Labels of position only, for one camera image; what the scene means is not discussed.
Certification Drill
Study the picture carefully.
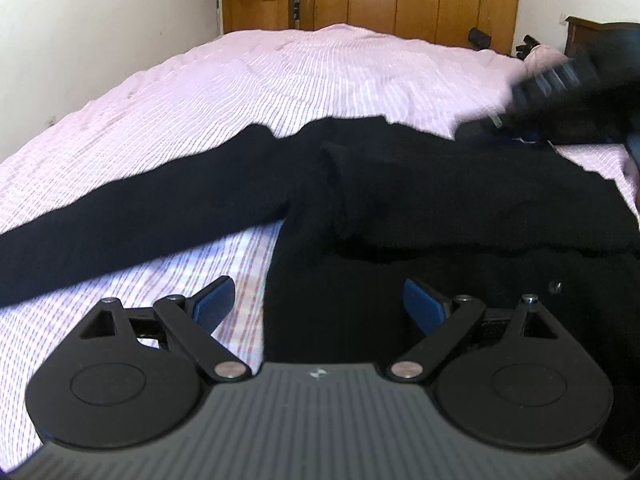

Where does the wooden headboard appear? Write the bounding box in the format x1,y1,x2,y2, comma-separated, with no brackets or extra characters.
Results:
565,16,618,62

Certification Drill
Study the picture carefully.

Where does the small black box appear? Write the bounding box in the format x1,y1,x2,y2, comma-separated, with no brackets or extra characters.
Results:
468,27,494,51

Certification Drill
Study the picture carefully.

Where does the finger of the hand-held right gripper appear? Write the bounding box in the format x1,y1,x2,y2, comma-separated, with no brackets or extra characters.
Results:
456,110,548,145

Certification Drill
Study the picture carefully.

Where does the pink striped bed sheet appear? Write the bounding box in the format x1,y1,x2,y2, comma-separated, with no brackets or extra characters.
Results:
0,24,640,463

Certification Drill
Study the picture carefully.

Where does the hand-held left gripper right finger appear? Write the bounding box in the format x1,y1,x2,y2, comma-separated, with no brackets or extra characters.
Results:
385,277,567,384

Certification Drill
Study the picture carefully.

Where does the black sweater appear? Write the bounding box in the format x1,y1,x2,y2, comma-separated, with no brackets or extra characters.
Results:
0,116,640,466

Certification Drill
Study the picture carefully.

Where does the pink folded blanket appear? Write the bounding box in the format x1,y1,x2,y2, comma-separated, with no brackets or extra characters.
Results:
522,44,572,80

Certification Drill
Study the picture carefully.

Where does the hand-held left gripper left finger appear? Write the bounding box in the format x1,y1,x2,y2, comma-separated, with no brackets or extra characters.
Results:
79,275,252,384

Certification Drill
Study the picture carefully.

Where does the small black object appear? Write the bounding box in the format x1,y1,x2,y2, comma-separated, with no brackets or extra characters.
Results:
515,34,542,59

